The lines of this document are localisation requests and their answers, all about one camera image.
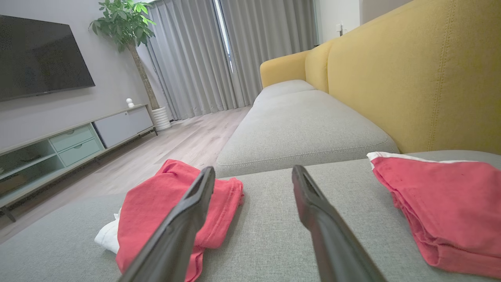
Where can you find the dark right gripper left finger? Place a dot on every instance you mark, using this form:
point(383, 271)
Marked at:
point(172, 235)

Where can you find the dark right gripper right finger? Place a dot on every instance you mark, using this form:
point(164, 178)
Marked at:
point(332, 235)

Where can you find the red white basketball jersey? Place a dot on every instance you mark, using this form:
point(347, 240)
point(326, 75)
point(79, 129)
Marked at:
point(156, 203)

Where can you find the red shorts white stripe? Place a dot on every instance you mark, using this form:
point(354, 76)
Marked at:
point(450, 203)

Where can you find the yellow and grey sofa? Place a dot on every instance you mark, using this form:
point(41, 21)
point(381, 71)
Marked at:
point(266, 235)

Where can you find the grey sofa seat cushion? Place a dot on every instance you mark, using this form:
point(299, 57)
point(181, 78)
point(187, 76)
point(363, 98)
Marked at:
point(282, 88)
point(301, 129)

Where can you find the white ribbed plant pot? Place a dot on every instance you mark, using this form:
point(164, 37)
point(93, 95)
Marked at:
point(161, 118)

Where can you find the grey cabinet sliding door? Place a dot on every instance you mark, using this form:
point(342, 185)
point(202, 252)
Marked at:
point(123, 125)

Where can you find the pale green cabinet drawer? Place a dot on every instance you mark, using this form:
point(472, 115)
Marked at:
point(80, 152)
point(72, 138)

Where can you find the small white figurine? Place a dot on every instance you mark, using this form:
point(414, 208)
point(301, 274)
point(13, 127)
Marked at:
point(129, 102)

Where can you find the long grey television cabinet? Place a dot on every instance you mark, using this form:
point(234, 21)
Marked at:
point(35, 172)

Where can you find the grey pleated curtain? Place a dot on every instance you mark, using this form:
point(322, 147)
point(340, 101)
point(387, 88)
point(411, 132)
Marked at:
point(195, 58)

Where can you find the wide yellow sofa back cushion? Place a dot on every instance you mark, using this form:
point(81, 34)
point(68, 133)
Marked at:
point(422, 74)

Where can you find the green leafy indoor tree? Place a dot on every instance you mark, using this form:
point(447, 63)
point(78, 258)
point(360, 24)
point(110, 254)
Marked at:
point(125, 23)

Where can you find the black flat screen television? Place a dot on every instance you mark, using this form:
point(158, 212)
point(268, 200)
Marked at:
point(39, 58)

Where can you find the white wall socket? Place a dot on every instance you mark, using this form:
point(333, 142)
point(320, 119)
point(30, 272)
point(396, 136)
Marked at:
point(340, 29)

